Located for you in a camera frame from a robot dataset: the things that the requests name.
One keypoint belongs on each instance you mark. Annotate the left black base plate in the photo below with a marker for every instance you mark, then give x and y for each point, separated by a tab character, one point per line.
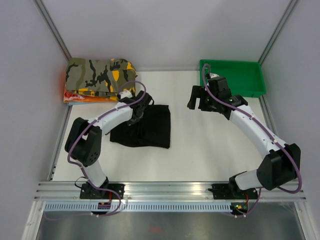
115	191

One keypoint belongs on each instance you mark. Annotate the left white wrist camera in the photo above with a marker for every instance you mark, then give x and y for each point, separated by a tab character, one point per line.
124	94

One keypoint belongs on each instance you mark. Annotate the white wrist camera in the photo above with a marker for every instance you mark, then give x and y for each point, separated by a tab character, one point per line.
213	75
124	94

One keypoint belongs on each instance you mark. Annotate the white slotted cable duct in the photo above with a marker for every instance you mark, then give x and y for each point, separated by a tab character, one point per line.
72	206

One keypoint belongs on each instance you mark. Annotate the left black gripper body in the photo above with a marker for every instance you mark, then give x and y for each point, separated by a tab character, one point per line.
135	119

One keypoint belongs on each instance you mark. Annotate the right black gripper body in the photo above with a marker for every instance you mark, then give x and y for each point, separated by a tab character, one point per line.
210	102

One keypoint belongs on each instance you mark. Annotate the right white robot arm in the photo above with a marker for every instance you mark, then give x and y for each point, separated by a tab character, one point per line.
280	165

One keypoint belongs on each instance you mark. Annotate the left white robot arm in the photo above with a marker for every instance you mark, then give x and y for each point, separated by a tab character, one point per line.
84	142

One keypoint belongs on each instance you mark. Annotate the orange folded trousers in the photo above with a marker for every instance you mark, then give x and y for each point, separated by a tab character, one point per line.
75	98

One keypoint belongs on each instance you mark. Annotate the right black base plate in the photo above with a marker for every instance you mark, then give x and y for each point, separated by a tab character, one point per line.
224	191

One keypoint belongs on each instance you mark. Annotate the green plastic tray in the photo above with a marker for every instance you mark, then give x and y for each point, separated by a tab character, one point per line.
244	78

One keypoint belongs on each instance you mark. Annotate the black trousers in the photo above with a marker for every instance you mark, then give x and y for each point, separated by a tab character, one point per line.
153	130

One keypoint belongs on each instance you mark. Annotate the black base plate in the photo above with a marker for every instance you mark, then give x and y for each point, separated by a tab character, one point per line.
224	191
115	191

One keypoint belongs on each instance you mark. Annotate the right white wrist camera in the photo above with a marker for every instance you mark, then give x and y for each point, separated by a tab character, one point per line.
213	75

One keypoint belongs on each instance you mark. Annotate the aluminium mounting rail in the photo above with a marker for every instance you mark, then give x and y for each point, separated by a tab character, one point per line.
156	192

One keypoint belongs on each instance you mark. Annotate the camouflage folded trousers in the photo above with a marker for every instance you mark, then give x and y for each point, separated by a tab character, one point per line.
99	77

